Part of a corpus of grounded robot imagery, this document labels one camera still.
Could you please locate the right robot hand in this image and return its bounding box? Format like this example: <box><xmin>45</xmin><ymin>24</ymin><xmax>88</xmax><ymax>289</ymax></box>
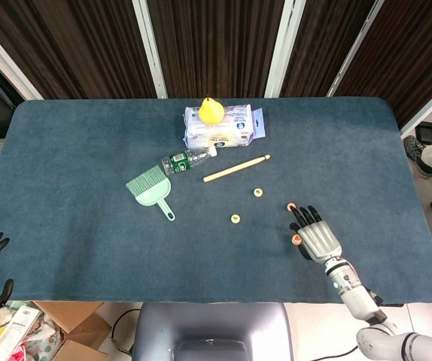
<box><xmin>289</xmin><ymin>204</ymin><xmax>343</xmax><ymax>264</ymax></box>

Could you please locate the mint green hand brush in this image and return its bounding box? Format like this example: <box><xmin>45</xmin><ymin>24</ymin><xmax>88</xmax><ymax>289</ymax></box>
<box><xmin>125</xmin><ymin>166</ymin><xmax>177</xmax><ymax>222</ymax></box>

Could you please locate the white printed carton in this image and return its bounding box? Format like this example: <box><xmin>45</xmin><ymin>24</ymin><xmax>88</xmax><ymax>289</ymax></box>
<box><xmin>0</xmin><ymin>304</ymin><xmax>42</xmax><ymax>354</ymax></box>

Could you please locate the blue table cloth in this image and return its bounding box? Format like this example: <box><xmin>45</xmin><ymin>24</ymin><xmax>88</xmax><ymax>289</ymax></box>
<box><xmin>0</xmin><ymin>96</ymin><xmax>432</xmax><ymax>305</ymax></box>

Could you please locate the wooden drumstick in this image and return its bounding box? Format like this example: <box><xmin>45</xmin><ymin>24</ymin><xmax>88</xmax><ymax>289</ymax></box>
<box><xmin>202</xmin><ymin>153</ymin><xmax>272</xmax><ymax>184</ymax></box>

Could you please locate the brown cardboard box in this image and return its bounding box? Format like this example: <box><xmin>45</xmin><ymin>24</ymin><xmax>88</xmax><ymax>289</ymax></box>
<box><xmin>33</xmin><ymin>300</ymin><xmax>112</xmax><ymax>361</ymax></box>

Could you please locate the grey patterned sneaker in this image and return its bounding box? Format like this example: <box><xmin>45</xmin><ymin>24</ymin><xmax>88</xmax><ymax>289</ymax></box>
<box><xmin>403</xmin><ymin>135</ymin><xmax>432</xmax><ymax>178</ymax></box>

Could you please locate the purple white tissue pack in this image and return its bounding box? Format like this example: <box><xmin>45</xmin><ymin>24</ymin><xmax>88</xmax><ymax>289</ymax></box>
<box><xmin>181</xmin><ymin>104</ymin><xmax>268</xmax><ymax>149</ymax></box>

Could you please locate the clear bottle green label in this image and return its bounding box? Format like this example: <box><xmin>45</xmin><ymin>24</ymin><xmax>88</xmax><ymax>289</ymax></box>
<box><xmin>160</xmin><ymin>145</ymin><xmax>218</xmax><ymax>176</ymax></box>

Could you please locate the yellow pear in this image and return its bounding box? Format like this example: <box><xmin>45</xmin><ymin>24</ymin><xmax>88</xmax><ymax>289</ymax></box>
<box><xmin>198</xmin><ymin>94</ymin><xmax>225</xmax><ymax>125</ymax></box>

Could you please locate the dark slatted screen panel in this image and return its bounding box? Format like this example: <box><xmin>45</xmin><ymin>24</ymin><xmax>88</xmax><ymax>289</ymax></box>
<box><xmin>0</xmin><ymin>0</ymin><xmax>164</xmax><ymax>101</ymax></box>
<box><xmin>132</xmin><ymin>0</ymin><xmax>296</xmax><ymax>99</ymax></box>
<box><xmin>327</xmin><ymin>0</ymin><xmax>432</xmax><ymax>131</ymax></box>
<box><xmin>264</xmin><ymin>0</ymin><xmax>385</xmax><ymax>99</ymax></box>

